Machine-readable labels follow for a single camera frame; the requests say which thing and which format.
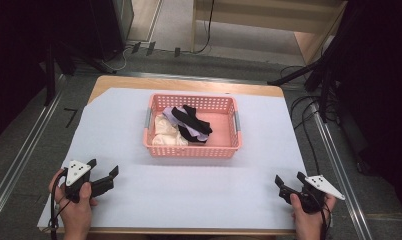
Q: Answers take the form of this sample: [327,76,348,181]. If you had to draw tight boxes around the dark curtain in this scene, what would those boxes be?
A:
[335,0,402,222]
[0,0,100,148]

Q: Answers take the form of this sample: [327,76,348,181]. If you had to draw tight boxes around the white foam sheet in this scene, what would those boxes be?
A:
[37,87,307,231]

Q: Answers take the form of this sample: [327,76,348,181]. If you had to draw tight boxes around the hanging black cable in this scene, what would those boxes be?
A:
[192,0,216,55]

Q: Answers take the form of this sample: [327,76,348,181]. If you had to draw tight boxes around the dark cabinet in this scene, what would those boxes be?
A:
[88,0,135,62]

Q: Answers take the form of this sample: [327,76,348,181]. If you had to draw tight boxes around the black metal stand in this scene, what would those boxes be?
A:
[267,6,357,124]
[43,39,119,108]

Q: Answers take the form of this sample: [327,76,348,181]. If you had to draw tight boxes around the person's right hand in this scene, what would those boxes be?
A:
[289,193,337,232]

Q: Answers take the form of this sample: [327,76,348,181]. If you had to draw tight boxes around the black floor tape mark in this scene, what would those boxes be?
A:
[63,106,80,130]

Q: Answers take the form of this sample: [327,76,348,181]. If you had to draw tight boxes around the white floor cable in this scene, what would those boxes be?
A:
[100,44,134,73]

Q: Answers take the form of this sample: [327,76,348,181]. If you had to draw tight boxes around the black floor cables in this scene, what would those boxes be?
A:
[278,64,341,176]

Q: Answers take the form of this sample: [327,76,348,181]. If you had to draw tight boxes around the lavender cloth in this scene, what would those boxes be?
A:
[162,105,210,143]

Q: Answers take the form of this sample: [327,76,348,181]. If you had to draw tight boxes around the right hand-held gripper cable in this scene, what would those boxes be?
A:
[317,196,334,240]

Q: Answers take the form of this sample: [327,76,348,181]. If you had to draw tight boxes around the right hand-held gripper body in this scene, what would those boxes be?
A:
[298,174,346,215]

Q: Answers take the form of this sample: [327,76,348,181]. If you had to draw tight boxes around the hand-held gripper cable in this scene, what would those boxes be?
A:
[48,169,71,240]
[317,196,334,240]

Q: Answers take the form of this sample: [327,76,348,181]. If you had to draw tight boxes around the pink plastic basket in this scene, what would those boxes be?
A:
[142,93,243,159]

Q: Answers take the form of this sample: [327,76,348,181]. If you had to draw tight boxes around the light wooden furniture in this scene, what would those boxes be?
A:
[190,0,349,66]

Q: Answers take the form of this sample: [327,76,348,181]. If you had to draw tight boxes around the metal floor rail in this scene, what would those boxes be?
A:
[73,68,305,90]
[310,102,374,240]
[0,74,69,232]

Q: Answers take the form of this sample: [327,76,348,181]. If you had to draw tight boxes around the crumpled black sock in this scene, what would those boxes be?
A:
[177,124,208,145]

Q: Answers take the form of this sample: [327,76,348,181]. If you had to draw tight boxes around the cream cloth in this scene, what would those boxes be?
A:
[151,114,189,147]

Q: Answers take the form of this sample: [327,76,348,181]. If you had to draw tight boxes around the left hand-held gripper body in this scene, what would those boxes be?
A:
[62,159,93,204]

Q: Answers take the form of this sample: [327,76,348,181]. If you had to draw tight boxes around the long black sock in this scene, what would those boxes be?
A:
[171,104,214,136]

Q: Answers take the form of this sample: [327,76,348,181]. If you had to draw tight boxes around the person's left hand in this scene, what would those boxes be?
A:
[48,168,99,234]

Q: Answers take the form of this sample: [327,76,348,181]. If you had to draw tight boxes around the left hand-held gripper cable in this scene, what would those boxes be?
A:
[48,169,71,240]

